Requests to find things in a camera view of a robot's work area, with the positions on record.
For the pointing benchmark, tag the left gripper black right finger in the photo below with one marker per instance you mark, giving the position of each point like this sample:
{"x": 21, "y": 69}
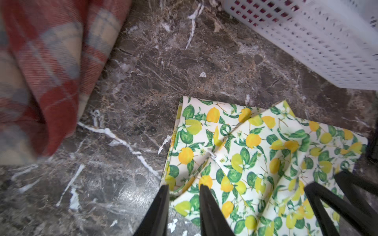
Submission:
{"x": 212, "y": 221}

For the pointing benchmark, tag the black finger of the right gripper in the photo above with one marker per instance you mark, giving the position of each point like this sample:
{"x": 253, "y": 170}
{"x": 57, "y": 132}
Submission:
{"x": 349, "y": 184}
{"x": 362, "y": 218}

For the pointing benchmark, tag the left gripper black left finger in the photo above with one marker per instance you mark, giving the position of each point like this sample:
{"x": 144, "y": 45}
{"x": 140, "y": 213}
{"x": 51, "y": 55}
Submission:
{"x": 155, "y": 220}

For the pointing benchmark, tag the lemon print skirt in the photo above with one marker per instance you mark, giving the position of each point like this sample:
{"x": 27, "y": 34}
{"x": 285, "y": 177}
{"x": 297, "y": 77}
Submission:
{"x": 256, "y": 163}

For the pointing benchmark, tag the red polka dot skirt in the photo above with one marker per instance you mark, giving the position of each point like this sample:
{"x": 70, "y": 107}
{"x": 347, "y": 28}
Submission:
{"x": 257, "y": 12}

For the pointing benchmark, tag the white plastic basket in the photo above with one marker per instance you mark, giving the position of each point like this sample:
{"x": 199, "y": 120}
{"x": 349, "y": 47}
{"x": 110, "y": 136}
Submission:
{"x": 338, "y": 40}

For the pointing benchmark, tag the red plaid skirt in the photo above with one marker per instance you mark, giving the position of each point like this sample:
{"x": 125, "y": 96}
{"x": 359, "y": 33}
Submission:
{"x": 52, "y": 54}

